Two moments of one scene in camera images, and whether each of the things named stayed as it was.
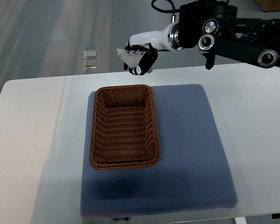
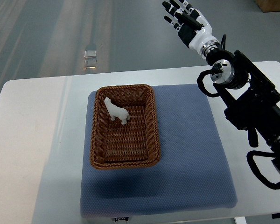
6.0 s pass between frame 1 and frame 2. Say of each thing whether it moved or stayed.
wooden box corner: stayed
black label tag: stayed
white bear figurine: moved
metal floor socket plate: stayed
